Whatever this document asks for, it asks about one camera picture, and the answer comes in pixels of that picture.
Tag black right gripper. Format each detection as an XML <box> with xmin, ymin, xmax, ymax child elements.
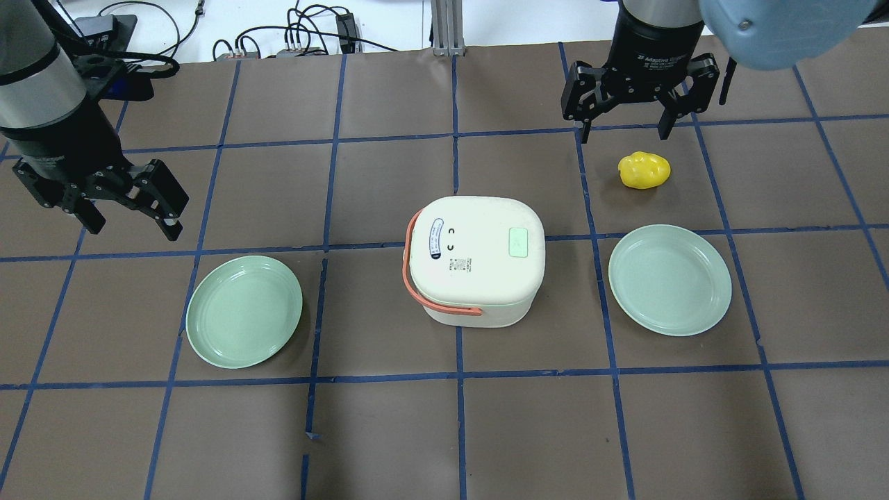
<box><xmin>561</xmin><ymin>14</ymin><xmax>720</xmax><ymax>144</ymax></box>

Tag green plate right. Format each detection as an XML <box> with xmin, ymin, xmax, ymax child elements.
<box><xmin>608</xmin><ymin>224</ymin><xmax>733</xmax><ymax>338</ymax></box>

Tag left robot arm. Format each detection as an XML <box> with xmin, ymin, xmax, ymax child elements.
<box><xmin>1</xmin><ymin>1</ymin><xmax>190</xmax><ymax>241</ymax></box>

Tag green plate left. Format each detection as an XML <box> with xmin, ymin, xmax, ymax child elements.
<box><xmin>185</xmin><ymin>256</ymin><xmax>303</xmax><ymax>369</ymax></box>

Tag aluminium frame post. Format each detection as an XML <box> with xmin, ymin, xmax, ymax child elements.
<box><xmin>431</xmin><ymin>0</ymin><xmax>466</xmax><ymax>57</ymax></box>

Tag black power adapter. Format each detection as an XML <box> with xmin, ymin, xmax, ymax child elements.
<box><xmin>335</xmin><ymin>12</ymin><xmax>359</xmax><ymax>54</ymax></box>

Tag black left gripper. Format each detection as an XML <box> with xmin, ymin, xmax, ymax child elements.
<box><xmin>12</xmin><ymin>115</ymin><xmax>190</xmax><ymax>242</ymax></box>

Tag green plate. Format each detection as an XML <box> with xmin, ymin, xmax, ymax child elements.
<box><xmin>608</xmin><ymin>224</ymin><xmax>733</xmax><ymax>338</ymax></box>
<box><xmin>185</xmin><ymin>256</ymin><xmax>303</xmax><ymax>369</ymax></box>

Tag yellow toy potato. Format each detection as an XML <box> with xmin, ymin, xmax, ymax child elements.
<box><xmin>618</xmin><ymin>151</ymin><xmax>672</xmax><ymax>190</ymax></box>

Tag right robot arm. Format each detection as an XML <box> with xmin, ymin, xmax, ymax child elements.
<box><xmin>560</xmin><ymin>1</ymin><xmax>887</xmax><ymax>142</ymax></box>

